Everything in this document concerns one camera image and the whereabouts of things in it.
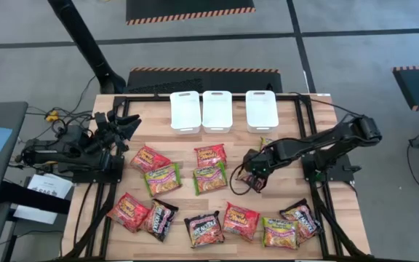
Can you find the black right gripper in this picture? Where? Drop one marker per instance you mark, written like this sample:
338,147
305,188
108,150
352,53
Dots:
262,162

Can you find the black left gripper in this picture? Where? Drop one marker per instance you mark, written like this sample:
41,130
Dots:
107,131

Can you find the green Maruchan ramen pack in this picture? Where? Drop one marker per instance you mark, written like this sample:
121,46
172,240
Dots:
265,141
279,233
209,179
163,180

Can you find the black Fire Noodle ramen pack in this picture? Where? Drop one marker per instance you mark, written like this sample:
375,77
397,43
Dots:
302,218
204,230
247,180
160,220

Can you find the red Spicy Noods ramen pack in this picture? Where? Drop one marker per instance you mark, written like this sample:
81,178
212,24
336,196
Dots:
210,155
147,159
241,221
127,212

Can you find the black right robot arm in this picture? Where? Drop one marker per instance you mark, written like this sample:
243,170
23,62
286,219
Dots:
322,138

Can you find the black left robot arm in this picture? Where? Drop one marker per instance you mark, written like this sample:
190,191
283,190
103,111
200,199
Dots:
49,154

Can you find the white plastic bin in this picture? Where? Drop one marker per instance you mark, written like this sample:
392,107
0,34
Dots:
262,113
185,113
217,113

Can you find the yellow power plug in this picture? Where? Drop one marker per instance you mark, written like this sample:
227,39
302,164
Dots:
52,116

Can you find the white paper sheet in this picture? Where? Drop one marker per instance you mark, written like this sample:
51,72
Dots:
49,185

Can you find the black desk foot bar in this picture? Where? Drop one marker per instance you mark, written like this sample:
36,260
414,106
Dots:
31,198

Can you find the grey desk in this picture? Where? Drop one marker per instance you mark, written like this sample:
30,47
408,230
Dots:
6,116

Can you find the black camera stand pole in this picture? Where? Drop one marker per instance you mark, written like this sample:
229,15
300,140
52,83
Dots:
82,40

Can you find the black metal table frame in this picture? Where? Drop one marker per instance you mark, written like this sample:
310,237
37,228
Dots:
104,236

